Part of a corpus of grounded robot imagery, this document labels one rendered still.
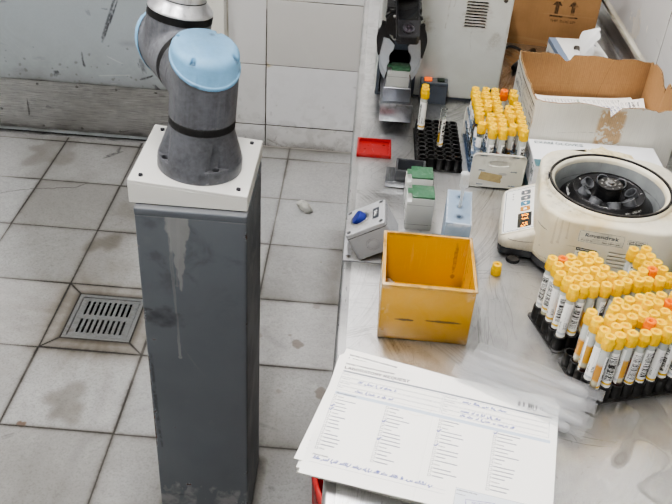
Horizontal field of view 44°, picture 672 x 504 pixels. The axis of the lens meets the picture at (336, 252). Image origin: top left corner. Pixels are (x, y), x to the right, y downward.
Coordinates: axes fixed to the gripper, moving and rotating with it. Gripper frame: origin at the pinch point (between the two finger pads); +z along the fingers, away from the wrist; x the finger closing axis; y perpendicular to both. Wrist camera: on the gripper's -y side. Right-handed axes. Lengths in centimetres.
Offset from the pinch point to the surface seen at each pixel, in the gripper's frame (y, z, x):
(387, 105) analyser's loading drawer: -8.0, 3.4, 1.8
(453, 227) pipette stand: -57, 0, -8
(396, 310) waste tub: -73, 4, 0
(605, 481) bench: -97, 9, -26
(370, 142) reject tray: -14.5, 8.8, 4.7
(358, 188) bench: -32.4, 9.0, 6.6
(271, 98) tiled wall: 141, 75, 42
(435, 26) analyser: 9.0, -7.6, -7.3
